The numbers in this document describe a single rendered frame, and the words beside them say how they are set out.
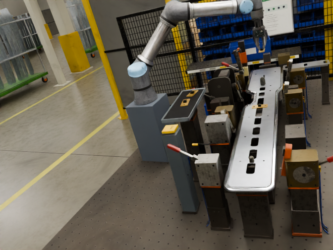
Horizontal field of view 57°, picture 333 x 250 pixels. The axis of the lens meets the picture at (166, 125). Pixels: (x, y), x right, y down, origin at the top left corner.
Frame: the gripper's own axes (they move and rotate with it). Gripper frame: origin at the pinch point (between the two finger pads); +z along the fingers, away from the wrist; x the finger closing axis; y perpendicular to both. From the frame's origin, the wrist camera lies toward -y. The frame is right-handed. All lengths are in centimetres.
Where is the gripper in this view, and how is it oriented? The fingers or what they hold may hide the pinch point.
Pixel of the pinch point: (261, 47)
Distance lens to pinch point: 215.6
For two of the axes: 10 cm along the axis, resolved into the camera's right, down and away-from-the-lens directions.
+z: 2.5, 8.7, 4.3
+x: 9.2, -0.7, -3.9
